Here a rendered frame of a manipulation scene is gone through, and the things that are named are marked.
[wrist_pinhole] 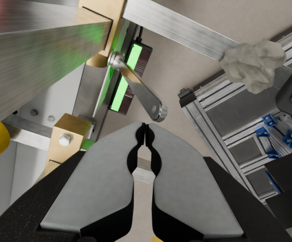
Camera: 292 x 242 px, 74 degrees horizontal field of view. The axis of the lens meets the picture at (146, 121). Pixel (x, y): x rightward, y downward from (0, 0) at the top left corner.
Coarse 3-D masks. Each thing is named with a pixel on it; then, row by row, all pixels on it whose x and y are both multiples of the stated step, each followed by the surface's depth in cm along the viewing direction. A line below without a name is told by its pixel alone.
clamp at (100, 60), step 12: (84, 0) 22; (96, 0) 22; (108, 0) 22; (120, 0) 22; (96, 12) 23; (108, 12) 23; (120, 12) 23; (120, 24) 25; (108, 36) 24; (108, 48) 25; (96, 60) 26
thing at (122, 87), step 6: (132, 48) 41; (138, 48) 40; (132, 54) 41; (138, 54) 41; (132, 60) 42; (132, 66) 42; (120, 84) 44; (126, 84) 44; (120, 90) 45; (120, 96) 46; (114, 102) 46; (120, 102) 46; (114, 108) 47
